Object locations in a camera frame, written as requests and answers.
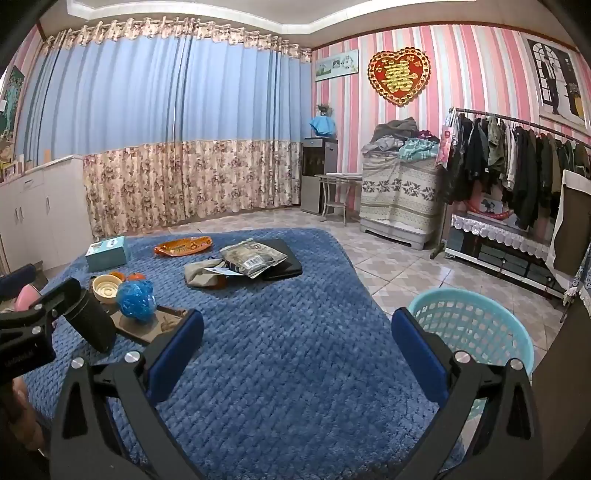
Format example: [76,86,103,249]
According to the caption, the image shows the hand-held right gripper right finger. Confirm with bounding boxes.
[391,307,546,480]

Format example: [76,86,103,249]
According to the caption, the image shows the teal tissue box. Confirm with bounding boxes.
[85,235,129,273]

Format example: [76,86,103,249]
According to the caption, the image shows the metal clothes rack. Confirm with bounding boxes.
[429,107,591,260]

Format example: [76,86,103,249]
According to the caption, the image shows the pink hanging bag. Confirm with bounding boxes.
[435,115,458,168]

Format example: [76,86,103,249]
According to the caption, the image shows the landscape wall picture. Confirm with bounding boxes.
[315,48,360,83]

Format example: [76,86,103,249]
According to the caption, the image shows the green wall painting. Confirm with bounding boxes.
[0,65,26,158]

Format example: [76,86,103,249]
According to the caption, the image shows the light blue plastic basket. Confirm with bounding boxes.
[407,290,536,418]

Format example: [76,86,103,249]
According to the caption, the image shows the red plastic item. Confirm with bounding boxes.
[467,199,514,217]

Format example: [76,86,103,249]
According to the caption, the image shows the teal patterned garment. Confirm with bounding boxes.
[399,138,439,161]

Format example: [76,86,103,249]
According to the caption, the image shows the orange lid white inside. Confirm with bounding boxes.
[91,274,122,304]

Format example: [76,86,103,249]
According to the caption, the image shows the beige cloth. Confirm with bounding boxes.
[184,259,227,289]

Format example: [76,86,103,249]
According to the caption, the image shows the row of hanging clothes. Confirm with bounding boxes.
[445,113,591,232]

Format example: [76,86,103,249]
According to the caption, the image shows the dark olive jacket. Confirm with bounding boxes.
[374,117,419,139]

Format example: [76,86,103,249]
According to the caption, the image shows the red gold heart ornament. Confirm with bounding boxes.
[368,47,431,108]

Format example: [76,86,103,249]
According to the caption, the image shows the white cabinet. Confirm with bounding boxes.
[0,154,88,273]

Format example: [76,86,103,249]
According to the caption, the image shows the blue knitted blanket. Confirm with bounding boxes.
[21,226,467,480]

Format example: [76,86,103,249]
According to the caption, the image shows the orange snack packet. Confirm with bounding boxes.
[154,235,214,257]

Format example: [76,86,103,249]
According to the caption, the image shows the framed wall poster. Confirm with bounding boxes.
[526,37,587,127]

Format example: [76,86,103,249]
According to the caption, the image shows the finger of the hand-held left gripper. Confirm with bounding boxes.
[0,278,82,329]
[0,264,38,298]

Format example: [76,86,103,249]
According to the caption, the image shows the grey printed foil bag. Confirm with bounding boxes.
[219,237,288,278]

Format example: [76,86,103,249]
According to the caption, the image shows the brown wooden tray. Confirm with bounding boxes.
[108,305,190,346]

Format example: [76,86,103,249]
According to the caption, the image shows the low dark cabinet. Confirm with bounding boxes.
[445,226,568,296]

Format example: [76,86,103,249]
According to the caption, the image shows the blue cloth cover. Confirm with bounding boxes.
[308,115,337,138]

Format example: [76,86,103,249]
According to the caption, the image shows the brown furniture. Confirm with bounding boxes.
[531,295,591,480]

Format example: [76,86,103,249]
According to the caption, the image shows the pink round object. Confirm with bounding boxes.
[14,285,43,319]

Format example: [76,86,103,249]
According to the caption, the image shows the grey water dispenser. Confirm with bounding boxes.
[300,136,339,215]

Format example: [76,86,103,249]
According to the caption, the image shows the grey garment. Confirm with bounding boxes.
[361,136,402,155]

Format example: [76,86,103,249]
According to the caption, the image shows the small white metal table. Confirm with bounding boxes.
[315,172,363,227]

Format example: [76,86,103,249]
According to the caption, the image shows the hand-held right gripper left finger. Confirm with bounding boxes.
[50,309,206,480]

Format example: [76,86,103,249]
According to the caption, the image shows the white lace cloth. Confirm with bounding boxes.
[450,213,559,259]

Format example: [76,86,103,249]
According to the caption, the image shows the blue floral curtain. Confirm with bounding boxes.
[16,16,315,236]

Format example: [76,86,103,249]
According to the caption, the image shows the patterned beige cloth cover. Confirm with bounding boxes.
[359,150,444,234]

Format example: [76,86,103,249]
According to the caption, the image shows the blue plastic bag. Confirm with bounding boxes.
[115,278,158,320]

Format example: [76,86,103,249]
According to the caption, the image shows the black flat case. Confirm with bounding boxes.
[261,237,304,281]

